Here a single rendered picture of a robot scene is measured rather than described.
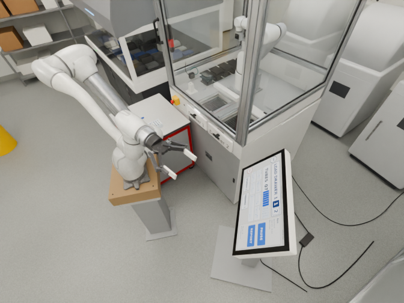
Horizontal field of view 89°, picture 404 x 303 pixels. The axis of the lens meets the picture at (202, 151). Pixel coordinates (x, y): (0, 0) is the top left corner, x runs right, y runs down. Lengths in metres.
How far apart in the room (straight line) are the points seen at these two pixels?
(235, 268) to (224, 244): 0.21
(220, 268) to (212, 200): 0.66
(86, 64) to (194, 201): 1.60
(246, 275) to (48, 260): 1.81
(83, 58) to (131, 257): 1.67
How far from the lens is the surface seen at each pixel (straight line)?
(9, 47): 5.27
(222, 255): 2.06
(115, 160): 1.31
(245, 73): 1.16
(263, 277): 2.06
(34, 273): 2.62
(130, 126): 0.97
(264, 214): 1.03
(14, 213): 3.12
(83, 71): 1.37
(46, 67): 1.34
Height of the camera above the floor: 2.03
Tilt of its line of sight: 49 degrees down
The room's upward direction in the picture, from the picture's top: 5 degrees counter-clockwise
